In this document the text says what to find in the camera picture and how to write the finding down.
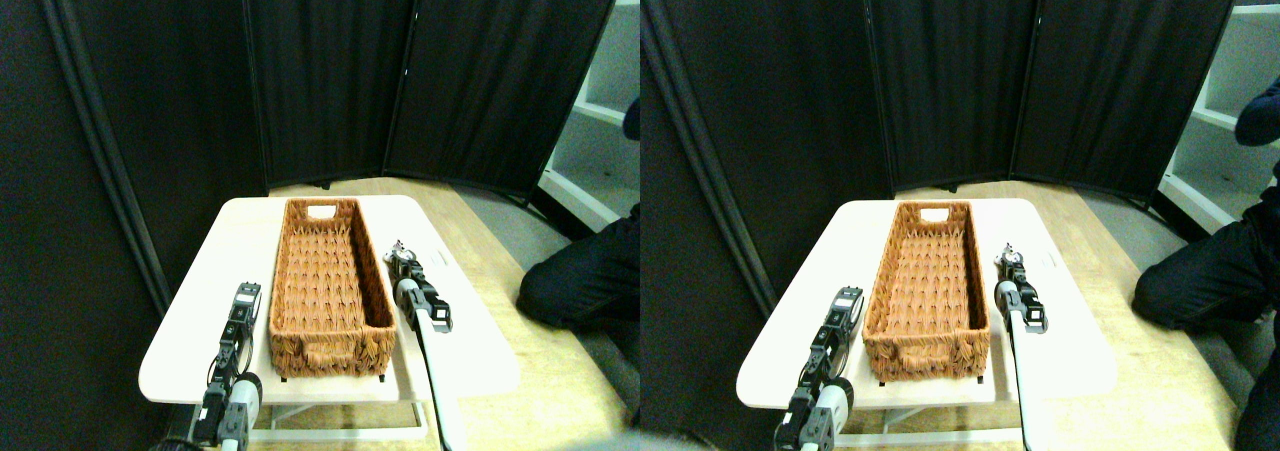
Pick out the brown wicker basket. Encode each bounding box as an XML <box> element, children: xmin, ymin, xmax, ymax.
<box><xmin>862</xmin><ymin>201</ymin><xmax>992</xmax><ymax>383</ymax></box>
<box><xmin>268</xmin><ymin>198</ymin><xmax>398</xmax><ymax>380</ymax></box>

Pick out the white shelf unit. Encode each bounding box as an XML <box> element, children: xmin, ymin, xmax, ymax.
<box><xmin>538</xmin><ymin>0</ymin><xmax>641</xmax><ymax>234</ymax></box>
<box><xmin>1158</xmin><ymin>3</ymin><xmax>1280</xmax><ymax>234</ymax></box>

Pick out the black curtain stand pole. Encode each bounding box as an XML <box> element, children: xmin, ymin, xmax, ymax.
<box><xmin>640</xmin><ymin>1</ymin><xmax>779</xmax><ymax>317</ymax></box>
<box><xmin>33</xmin><ymin>0</ymin><xmax>173</xmax><ymax>317</ymax></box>

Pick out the person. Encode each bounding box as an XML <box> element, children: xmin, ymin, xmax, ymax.
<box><xmin>517</xmin><ymin>96</ymin><xmax>641</xmax><ymax>370</ymax></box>
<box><xmin>1132</xmin><ymin>74</ymin><xmax>1280</xmax><ymax>451</ymax></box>

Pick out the low white table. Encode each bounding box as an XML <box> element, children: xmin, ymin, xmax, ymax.
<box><xmin>138</xmin><ymin>195</ymin><xmax>521</xmax><ymax>443</ymax></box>
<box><xmin>736</xmin><ymin>199</ymin><xmax>1119</xmax><ymax>446</ymax></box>

